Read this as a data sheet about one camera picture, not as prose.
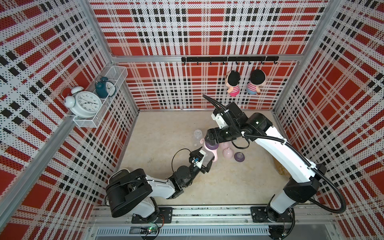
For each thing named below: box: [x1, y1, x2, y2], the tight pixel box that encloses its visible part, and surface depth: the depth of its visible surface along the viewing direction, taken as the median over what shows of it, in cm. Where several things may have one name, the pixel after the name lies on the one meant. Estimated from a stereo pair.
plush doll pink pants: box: [225, 70, 241, 97], surface depth 99 cm
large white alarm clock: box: [64, 86, 102, 120], surface depth 63 cm
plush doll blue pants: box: [246, 69, 267, 95], surface depth 98 cm
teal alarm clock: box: [95, 76, 117, 98], surface depth 73 cm
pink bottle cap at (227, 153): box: [222, 147, 234, 160], surface depth 95 cm
